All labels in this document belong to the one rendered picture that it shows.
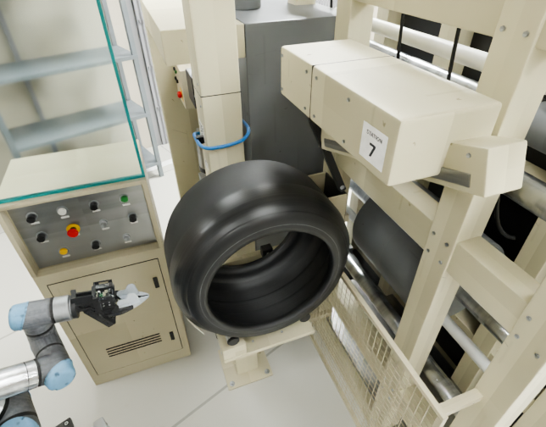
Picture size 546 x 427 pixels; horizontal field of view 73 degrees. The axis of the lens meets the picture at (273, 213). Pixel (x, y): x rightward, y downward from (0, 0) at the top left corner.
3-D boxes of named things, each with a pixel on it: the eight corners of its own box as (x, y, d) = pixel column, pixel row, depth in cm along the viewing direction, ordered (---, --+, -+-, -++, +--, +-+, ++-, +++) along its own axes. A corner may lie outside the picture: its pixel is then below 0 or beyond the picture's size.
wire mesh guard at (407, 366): (300, 319, 210) (306, 224, 167) (303, 318, 210) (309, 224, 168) (394, 501, 143) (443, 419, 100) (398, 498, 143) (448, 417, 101)
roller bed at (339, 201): (294, 229, 180) (296, 177, 162) (321, 222, 184) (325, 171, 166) (311, 255, 166) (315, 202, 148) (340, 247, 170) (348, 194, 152)
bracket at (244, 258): (198, 281, 160) (195, 266, 154) (283, 258, 171) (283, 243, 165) (199, 287, 158) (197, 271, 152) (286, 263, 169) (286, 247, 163)
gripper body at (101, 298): (114, 296, 106) (68, 304, 102) (119, 315, 111) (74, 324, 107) (114, 277, 112) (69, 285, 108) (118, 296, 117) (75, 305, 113)
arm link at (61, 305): (58, 328, 106) (60, 307, 112) (75, 324, 107) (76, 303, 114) (51, 311, 102) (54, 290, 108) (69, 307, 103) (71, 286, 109)
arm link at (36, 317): (18, 318, 108) (9, 298, 104) (60, 311, 112) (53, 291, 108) (13, 340, 102) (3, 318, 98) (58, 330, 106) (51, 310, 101)
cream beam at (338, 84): (278, 93, 122) (278, 45, 113) (346, 84, 129) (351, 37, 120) (384, 189, 76) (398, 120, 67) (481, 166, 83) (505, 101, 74)
